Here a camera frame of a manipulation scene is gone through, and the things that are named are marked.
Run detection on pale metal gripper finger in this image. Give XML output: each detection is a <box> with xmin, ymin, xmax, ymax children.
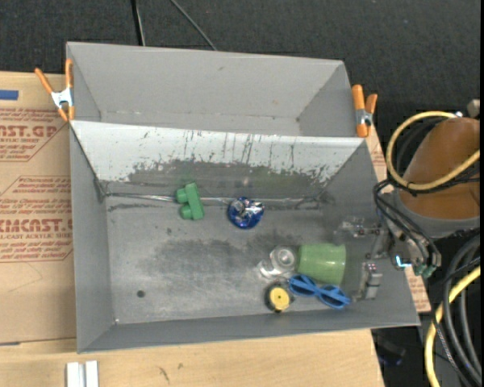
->
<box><xmin>335</xmin><ymin>215</ymin><xmax>378</xmax><ymax>239</ymax></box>
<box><xmin>351</xmin><ymin>260</ymin><xmax>384</xmax><ymax>302</ymax></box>

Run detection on green cup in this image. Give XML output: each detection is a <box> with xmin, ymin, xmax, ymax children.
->
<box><xmin>295</xmin><ymin>243</ymin><xmax>348</xmax><ymax>286</ymax></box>

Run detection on blue sunglasses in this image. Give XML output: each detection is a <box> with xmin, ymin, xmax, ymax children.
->
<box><xmin>287</xmin><ymin>273</ymin><xmax>353</xmax><ymax>310</ymax></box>

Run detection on clear glass jar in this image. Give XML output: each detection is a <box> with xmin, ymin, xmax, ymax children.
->
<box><xmin>258</xmin><ymin>245</ymin><xmax>299</xmax><ymax>280</ymax></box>

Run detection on yellow and black wheel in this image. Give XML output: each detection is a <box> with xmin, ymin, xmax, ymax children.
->
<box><xmin>264</xmin><ymin>281</ymin><xmax>295</xmax><ymax>314</ymax></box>

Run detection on blue shiny ball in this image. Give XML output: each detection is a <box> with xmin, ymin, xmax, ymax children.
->
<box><xmin>227</xmin><ymin>196</ymin><xmax>265</xmax><ymax>231</ymax></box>

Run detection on grey metal bin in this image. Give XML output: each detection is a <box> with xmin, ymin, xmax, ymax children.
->
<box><xmin>65</xmin><ymin>41</ymin><xmax>423</xmax><ymax>355</ymax></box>

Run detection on green toy block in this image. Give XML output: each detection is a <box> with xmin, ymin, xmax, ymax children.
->
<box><xmin>174</xmin><ymin>181</ymin><xmax>206</xmax><ymax>221</ymax></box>

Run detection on brown cardboard board red print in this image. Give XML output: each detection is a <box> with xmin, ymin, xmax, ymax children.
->
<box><xmin>0</xmin><ymin>69</ymin><xmax>432</xmax><ymax>347</ymax></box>

